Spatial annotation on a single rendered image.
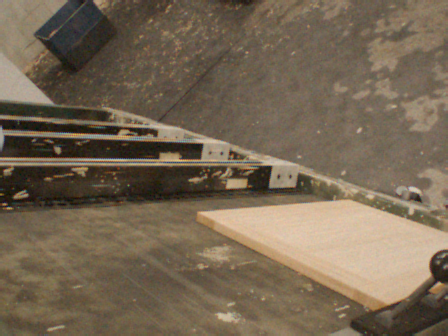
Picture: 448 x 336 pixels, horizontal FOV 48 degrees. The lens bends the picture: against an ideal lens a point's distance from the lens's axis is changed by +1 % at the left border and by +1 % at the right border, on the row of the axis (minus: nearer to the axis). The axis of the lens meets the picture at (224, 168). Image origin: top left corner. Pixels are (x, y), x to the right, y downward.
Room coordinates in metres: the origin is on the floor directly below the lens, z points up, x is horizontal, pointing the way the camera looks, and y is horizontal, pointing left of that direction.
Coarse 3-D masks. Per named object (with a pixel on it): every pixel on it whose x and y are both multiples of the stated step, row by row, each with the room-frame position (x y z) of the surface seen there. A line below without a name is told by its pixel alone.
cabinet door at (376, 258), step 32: (224, 224) 0.69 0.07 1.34; (256, 224) 0.70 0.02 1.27; (288, 224) 0.70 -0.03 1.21; (320, 224) 0.70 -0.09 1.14; (352, 224) 0.70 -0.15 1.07; (384, 224) 0.70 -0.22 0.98; (416, 224) 0.69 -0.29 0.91; (288, 256) 0.53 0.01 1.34; (320, 256) 0.53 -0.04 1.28; (352, 256) 0.53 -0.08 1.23; (384, 256) 0.52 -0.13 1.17; (416, 256) 0.52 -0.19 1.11; (352, 288) 0.41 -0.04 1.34; (384, 288) 0.40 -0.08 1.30
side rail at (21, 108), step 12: (0, 108) 2.04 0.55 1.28; (12, 108) 2.05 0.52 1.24; (24, 108) 2.06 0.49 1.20; (36, 108) 2.07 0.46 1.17; (48, 108) 2.08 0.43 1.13; (60, 108) 2.10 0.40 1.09; (72, 108) 2.11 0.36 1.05; (84, 108) 2.14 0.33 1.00; (96, 108) 2.20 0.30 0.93; (96, 120) 2.13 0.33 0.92
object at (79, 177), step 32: (0, 160) 0.92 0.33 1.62; (32, 160) 0.94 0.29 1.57; (64, 160) 0.95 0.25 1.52; (96, 160) 0.97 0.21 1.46; (128, 160) 0.99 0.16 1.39; (160, 160) 1.02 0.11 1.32; (192, 160) 1.04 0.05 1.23; (224, 160) 1.07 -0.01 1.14; (256, 160) 1.11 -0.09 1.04; (0, 192) 0.87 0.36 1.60; (32, 192) 0.88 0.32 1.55; (64, 192) 0.89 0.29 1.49; (96, 192) 0.91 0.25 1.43; (128, 192) 0.93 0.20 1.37; (160, 192) 0.95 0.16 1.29
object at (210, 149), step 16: (16, 144) 1.20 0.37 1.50; (32, 144) 1.21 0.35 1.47; (48, 144) 1.22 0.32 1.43; (64, 144) 1.23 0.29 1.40; (80, 144) 1.24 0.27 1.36; (96, 144) 1.25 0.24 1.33; (112, 144) 1.26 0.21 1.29; (128, 144) 1.28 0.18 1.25; (144, 144) 1.29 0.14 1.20; (160, 144) 1.30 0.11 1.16; (176, 144) 1.32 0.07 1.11; (192, 144) 1.33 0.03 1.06; (208, 144) 1.35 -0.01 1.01; (224, 144) 1.37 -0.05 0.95
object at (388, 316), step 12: (444, 252) 0.27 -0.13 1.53; (432, 264) 0.27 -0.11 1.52; (444, 264) 0.26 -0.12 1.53; (432, 276) 0.27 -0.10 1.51; (444, 276) 0.25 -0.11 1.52; (420, 288) 0.27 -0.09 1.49; (408, 300) 0.27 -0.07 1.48; (384, 312) 0.29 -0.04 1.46; (396, 312) 0.28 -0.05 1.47; (384, 324) 0.28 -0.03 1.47; (396, 324) 0.27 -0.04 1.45
